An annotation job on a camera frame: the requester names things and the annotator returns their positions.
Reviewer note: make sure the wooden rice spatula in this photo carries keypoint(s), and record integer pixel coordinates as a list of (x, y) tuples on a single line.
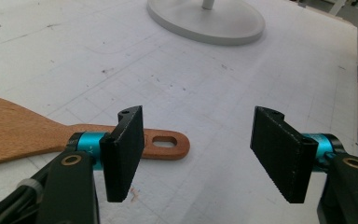
[(18, 130)]

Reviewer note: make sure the white utensil rack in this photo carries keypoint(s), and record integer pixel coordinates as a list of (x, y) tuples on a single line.
[(223, 25)]

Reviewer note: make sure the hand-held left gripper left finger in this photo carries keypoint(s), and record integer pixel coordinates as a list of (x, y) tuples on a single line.
[(122, 152)]

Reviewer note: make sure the white foam mat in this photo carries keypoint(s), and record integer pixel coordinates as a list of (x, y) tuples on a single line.
[(199, 93)]

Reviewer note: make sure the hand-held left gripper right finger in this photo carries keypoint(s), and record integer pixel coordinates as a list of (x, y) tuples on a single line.
[(284, 152)]

